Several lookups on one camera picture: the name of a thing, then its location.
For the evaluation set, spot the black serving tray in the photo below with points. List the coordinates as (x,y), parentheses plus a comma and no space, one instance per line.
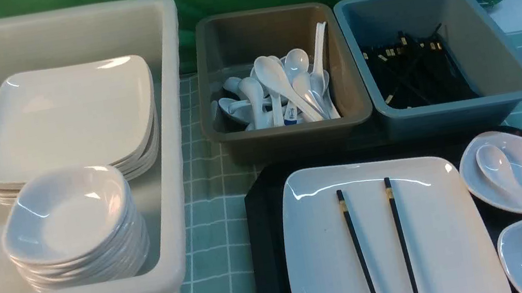
(263,202)

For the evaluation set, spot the pile of white ceramic spoons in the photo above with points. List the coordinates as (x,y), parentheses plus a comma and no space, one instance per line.
(281,91)

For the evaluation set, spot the white ceramic spoon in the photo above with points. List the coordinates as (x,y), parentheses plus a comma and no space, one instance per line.
(496,166)

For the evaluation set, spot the grey blue plastic bin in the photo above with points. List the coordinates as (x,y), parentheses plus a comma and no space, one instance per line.
(480,48)

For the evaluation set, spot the stack of white square plates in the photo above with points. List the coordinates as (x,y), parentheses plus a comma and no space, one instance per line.
(101,113)

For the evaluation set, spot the brown plastic bin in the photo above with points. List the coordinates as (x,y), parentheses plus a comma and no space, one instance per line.
(227,45)

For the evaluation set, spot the stack of white small bowls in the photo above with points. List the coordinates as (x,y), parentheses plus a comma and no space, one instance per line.
(76,226)

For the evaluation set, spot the pile of black chopsticks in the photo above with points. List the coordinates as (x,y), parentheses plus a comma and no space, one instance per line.
(414,71)

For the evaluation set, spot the large white square rice plate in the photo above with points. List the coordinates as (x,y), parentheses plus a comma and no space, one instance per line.
(449,247)

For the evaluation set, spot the black chopstick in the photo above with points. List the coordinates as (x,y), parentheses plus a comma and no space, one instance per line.
(399,230)
(356,243)

